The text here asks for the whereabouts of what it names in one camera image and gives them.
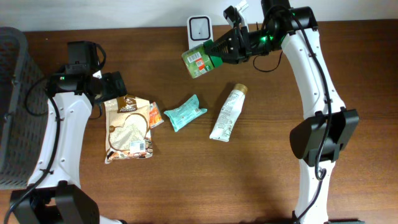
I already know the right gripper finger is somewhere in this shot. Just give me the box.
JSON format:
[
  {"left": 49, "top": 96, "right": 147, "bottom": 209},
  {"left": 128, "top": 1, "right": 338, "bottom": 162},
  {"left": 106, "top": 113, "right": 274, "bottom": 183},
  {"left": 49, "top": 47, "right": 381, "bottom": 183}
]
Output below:
[
  {"left": 208, "top": 54, "right": 246, "bottom": 65},
  {"left": 203, "top": 29, "right": 236, "bottom": 56}
]

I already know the green lid jar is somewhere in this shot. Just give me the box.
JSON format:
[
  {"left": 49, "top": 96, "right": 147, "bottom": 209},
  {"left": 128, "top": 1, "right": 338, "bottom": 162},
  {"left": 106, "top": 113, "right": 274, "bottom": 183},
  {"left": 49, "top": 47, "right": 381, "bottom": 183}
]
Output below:
[{"left": 182, "top": 40, "right": 223, "bottom": 78}]

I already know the white tube gold cap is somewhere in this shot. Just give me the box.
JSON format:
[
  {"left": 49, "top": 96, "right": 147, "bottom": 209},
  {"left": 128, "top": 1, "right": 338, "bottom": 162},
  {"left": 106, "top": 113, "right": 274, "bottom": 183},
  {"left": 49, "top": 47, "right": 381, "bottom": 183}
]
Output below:
[{"left": 210, "top": 83, "right": 248, "bottom": 142}]

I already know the teal wipes packet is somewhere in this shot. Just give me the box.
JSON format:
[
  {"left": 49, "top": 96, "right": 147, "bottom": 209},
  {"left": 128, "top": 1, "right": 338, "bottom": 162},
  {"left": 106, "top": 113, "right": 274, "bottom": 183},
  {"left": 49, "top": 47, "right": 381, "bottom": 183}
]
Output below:
[{"left": 164, "top": 95, "right": 207, "bottom": 132}]

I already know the glutinous rice bag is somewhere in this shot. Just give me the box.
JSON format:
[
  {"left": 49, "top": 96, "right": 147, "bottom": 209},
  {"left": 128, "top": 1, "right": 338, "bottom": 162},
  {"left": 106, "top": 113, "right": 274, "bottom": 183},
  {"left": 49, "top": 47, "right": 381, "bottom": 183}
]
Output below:
[{"left": 104, "top": 95, "right": 153, "bottom": 164}]

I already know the orange tissue packet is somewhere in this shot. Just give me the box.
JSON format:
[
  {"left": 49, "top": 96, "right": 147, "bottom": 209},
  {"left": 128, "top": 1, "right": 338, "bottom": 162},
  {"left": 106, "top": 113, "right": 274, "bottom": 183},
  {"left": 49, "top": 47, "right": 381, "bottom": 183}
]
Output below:
[{"left": 149, "top": 102, "right": 164, "bottom": 129}]

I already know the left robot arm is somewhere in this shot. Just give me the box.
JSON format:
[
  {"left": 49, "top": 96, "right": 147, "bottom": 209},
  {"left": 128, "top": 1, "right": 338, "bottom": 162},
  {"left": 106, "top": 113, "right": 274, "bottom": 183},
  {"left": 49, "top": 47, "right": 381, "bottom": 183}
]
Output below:
[{"left": 1, "top": 41, "right": 127, "bottom": 223}]

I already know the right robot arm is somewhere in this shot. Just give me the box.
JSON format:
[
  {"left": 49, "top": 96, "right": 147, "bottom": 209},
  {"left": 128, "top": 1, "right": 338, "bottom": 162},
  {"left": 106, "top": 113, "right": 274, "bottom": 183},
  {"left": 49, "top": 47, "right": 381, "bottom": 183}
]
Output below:
[{"left": 205, "top": 1, "right": 359, "bottom": 223}]

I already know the white barcode scanner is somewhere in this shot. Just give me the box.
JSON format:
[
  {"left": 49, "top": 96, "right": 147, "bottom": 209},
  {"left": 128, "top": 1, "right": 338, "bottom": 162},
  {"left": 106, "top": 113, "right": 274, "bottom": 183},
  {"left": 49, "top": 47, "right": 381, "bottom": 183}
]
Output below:
[{"left": 187, "top": 15, "right": 213, "bottom": 49}]

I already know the grey plastic mesh basket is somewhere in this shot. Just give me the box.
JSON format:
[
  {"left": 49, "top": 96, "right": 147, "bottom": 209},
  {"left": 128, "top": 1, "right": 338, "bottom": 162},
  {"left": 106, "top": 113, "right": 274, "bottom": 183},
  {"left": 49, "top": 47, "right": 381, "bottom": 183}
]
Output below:
[{"left": 1, "top": 27, "right": 48, "bottom": 190}]

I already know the left black cable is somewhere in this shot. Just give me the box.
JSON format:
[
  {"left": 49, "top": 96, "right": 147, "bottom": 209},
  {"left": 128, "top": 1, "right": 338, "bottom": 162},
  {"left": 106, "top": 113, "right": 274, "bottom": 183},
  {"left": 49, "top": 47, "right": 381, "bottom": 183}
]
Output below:
[{"left": 2, "top": 43, "right": 107, "bottom": 224}]

